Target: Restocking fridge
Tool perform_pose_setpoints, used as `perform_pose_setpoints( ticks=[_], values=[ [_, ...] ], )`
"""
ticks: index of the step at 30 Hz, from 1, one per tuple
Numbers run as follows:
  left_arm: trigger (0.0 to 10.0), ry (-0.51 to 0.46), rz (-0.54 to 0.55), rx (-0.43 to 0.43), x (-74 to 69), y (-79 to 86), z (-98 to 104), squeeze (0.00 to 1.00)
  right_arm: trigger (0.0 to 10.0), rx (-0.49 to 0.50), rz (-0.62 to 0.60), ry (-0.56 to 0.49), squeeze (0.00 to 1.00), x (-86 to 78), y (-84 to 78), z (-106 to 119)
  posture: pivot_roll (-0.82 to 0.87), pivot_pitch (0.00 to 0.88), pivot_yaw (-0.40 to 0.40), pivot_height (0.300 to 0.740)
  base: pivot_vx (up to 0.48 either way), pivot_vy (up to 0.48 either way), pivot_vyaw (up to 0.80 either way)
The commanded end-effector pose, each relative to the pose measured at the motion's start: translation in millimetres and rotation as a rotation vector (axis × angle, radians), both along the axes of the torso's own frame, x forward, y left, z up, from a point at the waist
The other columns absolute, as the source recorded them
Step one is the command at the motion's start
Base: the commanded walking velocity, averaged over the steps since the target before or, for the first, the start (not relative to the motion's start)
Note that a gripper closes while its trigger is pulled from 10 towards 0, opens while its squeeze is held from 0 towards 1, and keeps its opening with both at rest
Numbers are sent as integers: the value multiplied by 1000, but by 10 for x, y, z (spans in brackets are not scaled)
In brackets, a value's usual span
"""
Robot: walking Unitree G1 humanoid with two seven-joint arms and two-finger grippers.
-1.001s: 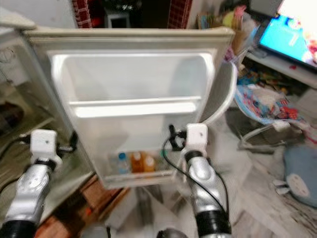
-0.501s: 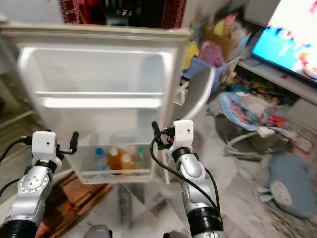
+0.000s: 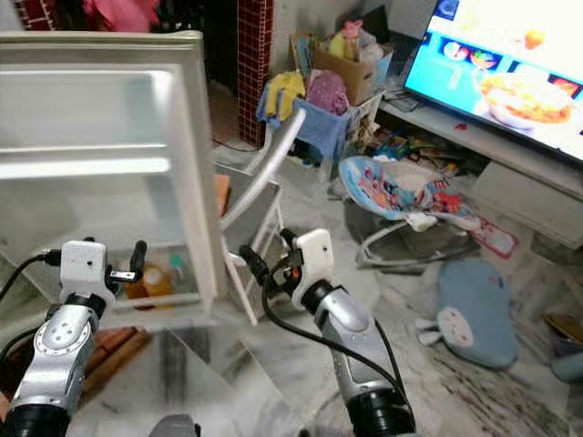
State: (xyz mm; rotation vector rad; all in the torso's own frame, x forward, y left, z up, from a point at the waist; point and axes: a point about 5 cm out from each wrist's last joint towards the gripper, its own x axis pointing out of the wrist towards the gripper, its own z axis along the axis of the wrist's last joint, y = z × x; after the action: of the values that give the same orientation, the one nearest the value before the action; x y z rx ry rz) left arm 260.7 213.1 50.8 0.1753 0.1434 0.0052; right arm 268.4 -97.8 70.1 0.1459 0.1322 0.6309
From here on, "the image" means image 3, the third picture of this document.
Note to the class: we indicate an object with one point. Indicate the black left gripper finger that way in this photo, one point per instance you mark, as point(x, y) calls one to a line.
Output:
point(138, 258)

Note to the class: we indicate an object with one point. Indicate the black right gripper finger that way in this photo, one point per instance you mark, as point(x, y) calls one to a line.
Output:
point(288, 240)
point(253, 262)

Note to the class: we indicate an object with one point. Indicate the orange juice bottle white cap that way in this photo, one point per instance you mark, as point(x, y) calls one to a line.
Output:
point(148, 284)

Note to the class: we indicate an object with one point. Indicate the silver fridge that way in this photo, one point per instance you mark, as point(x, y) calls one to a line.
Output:
point(91, 109)

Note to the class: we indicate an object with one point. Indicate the green cap bottle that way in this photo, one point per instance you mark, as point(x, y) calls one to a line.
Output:
point(176, 264)

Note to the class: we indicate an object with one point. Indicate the colourful baby bouncer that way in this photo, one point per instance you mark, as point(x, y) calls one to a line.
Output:
point(396, 191)

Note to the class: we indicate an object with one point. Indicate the blue laundry basket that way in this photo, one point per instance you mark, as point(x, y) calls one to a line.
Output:
point(328, 127)

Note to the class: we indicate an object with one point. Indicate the yellow cloth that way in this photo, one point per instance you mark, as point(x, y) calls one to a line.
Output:
point(282, 91)

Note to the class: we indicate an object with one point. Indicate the purple knitted item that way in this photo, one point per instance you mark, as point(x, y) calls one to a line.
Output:
point(326, 93)

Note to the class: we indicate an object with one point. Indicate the grey robot left leg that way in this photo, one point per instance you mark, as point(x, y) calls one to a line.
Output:
point(175, 427)

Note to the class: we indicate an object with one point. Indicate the red tiled pillar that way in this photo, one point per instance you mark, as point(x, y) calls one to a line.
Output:
point(255, 73)

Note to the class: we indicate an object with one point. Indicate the cardboard toy box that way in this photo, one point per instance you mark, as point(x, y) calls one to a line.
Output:
point(360, 77)

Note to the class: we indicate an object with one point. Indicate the blue bunny cushion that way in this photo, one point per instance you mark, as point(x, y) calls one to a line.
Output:
point(478, 305)

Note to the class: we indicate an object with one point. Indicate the pink pig toy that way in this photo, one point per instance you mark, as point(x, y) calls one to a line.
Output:
point(352, 35)

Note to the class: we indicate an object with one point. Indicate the white television stand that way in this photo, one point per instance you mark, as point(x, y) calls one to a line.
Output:
point(519, 196)

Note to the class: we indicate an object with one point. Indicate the bright pink garment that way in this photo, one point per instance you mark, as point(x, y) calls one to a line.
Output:
point(118, 14)

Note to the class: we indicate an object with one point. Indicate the flat screen television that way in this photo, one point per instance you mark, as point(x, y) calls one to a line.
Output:
point(492, 55)

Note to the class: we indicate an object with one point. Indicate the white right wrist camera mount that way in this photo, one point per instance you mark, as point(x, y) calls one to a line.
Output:
point(314, 253)

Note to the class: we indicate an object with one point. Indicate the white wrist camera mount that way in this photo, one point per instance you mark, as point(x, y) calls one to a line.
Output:
point(86, 266)
point(314, 253)

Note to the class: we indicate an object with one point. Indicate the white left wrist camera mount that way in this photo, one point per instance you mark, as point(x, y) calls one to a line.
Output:
point(86, 266)

